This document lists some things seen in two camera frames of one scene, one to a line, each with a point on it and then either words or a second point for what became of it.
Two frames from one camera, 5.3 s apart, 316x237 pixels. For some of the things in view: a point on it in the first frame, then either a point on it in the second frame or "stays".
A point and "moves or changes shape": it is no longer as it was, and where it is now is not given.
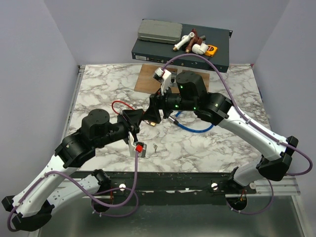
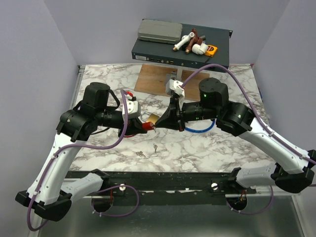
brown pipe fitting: x=193 y=40 stays
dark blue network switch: x=193 y=62 to x=219 y=38
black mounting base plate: x=164 y=188 stays
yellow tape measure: x=211 y=51 stays
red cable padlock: x=122 y=101 moves or changes shape
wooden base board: x=146 y=83 stays
